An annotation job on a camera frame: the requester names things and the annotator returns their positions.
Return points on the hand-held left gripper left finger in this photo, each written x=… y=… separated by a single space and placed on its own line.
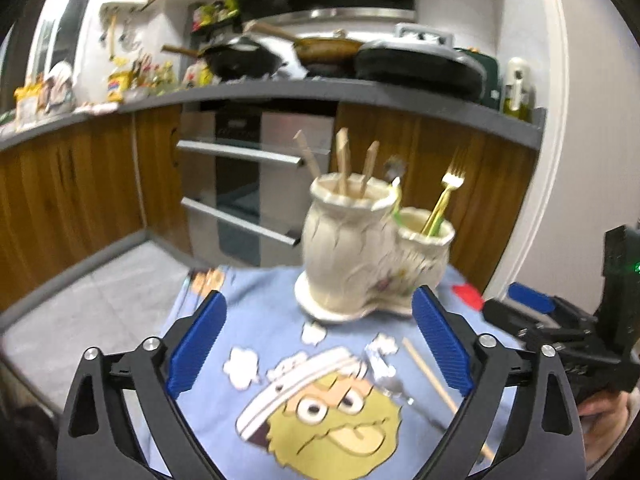
x=197 y=345

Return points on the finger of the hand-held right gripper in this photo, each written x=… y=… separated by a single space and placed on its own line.
x=530 y=296
x=505 y=312

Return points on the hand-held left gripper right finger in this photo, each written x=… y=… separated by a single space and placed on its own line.
x=442 y=342

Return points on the wooden chopstick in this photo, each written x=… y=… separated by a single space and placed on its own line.
x=425 y=370
x=369 y=165
x=342 y=160
x=307 y=155

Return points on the cream ceramic utensil holder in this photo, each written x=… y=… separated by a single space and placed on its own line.
x=340 y=250

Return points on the person's right hand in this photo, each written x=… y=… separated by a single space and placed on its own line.
x=602 y=440

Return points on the blue printed cloth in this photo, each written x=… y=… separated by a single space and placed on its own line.
x=280 y=320

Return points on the gold fork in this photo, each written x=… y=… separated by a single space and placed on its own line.
x=440 y=205

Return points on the stainless built-in oven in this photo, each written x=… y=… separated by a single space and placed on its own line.
x=240 y=185

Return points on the wooden kitchen cabinets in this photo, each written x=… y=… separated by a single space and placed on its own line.
x=75 y=185

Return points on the oil bottle with white top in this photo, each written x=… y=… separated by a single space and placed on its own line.
x=517 y=85

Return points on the dark green appliance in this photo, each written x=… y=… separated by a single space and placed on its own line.
x=490 y=80

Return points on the grey kitchen countertop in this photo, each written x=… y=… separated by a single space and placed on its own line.
x=400 y=102

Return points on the black electric griddle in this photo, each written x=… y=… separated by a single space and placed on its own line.
x=420 y=67

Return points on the yellow bottle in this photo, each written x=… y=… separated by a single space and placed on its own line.
x=119 y=87

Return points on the row of condiment bottles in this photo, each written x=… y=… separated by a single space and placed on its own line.
x=165 y=75

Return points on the white kitchen appliance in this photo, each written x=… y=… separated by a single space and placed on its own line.
x=425 y=35

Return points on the black wok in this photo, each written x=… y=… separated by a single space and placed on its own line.
x=240 y=60

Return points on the grey cloth bundle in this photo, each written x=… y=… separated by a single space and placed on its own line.
x=59 y=85

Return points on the yellow packet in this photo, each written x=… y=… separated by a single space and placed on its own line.
x=27 y=102

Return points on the green snack bags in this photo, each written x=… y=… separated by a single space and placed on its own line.
x=215 y=10

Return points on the window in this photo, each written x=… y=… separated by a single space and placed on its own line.
x=55 y=35

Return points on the hanging wall utensils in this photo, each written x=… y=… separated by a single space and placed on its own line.
x=122 y=35

